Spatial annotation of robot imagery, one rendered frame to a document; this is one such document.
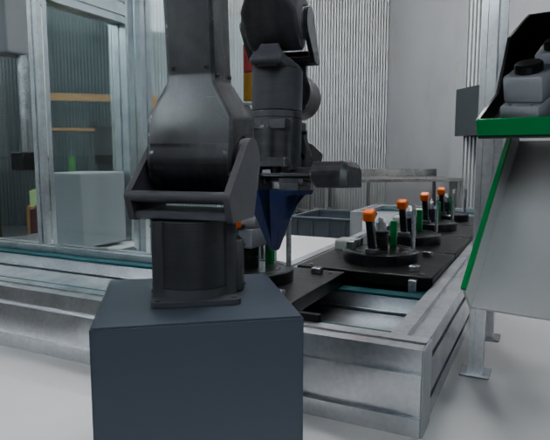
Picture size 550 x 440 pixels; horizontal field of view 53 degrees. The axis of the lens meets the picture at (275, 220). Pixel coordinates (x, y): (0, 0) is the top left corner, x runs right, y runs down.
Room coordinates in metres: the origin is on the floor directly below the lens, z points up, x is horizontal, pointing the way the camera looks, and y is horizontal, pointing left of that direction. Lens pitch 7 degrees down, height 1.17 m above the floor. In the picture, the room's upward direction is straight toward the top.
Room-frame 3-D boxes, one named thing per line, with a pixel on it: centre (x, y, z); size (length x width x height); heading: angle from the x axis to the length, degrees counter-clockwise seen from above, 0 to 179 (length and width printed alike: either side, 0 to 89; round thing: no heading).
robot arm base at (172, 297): (0.42, 0.06, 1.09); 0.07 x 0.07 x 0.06; 11
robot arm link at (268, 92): (0.63, 0.00, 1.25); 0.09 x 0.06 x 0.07; 163
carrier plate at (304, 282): (0.86, 0.04, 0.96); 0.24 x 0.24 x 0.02; 64
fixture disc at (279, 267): (0.86, 0.04, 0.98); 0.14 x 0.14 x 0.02
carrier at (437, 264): (1.03, -0.20, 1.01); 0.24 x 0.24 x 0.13; 64
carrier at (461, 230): (1.47, -0.42, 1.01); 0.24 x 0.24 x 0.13; 64
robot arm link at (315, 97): (0.67, -0.01, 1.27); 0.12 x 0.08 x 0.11; 163
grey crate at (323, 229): (2.91, -0.44, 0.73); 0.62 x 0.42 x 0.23; 64
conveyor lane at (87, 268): (0.96, 0.17, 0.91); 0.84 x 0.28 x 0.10; 64
